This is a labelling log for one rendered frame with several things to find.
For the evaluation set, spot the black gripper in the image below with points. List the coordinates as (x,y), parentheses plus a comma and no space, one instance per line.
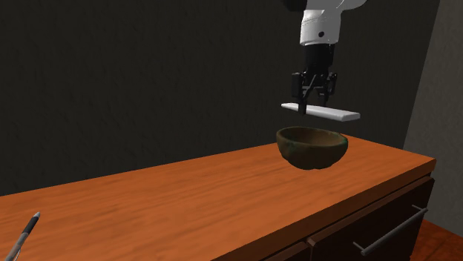
(318,57)

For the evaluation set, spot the white bar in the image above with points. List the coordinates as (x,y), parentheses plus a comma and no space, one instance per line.
(332,113)

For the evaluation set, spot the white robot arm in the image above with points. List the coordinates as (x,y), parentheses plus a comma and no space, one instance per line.
(320,23)

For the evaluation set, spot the brown green bowl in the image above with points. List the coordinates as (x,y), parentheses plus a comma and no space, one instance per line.
(311,150)

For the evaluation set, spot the wooden chest of drawers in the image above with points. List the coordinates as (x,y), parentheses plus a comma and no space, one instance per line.
(181,199)

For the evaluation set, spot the grey black pen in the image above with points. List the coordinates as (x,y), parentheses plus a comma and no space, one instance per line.
(22,238)

